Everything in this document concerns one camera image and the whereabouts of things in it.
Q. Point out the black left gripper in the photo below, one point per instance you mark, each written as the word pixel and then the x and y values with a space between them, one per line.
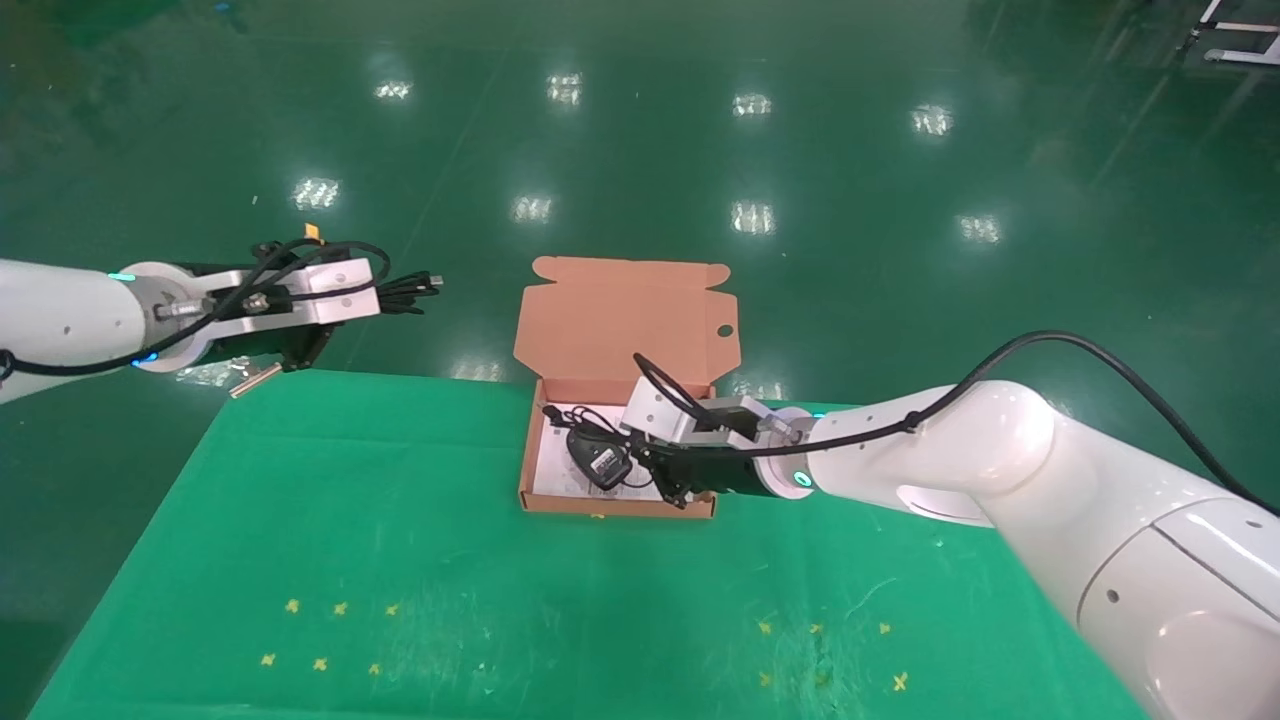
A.
pixel 250 345

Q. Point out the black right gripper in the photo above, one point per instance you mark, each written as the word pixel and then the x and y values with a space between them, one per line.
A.
pixel 730 470

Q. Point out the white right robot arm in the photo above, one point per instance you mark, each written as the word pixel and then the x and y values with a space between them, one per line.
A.
pixel 1000 450

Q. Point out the orange cardboard box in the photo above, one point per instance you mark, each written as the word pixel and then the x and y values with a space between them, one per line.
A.
pixel 620 320

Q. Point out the silver binder clip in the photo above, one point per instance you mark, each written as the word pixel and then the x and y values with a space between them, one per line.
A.
pixel 258 378

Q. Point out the white printed paper sheet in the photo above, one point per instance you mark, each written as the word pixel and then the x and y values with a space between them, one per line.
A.
pixel 552 475

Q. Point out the green table mat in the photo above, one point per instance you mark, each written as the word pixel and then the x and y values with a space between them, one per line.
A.
pixel 400 560

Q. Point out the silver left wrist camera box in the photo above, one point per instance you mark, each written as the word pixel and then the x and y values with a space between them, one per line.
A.
pixel 340 290

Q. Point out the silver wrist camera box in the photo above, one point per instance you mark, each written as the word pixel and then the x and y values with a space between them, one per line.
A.
pixel 655 410
pixel 340 290

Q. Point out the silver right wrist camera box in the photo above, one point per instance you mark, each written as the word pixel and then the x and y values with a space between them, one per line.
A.
pixel 655 410

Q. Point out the grey metal frame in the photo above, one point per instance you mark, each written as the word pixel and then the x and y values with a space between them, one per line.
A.
pixel 1240 58

